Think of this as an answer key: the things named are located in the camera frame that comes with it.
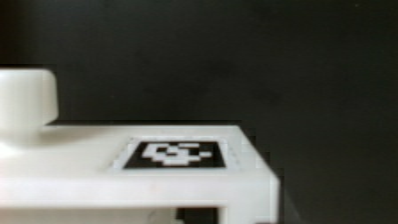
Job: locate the white drawer box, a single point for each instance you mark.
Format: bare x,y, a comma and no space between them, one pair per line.
123,174

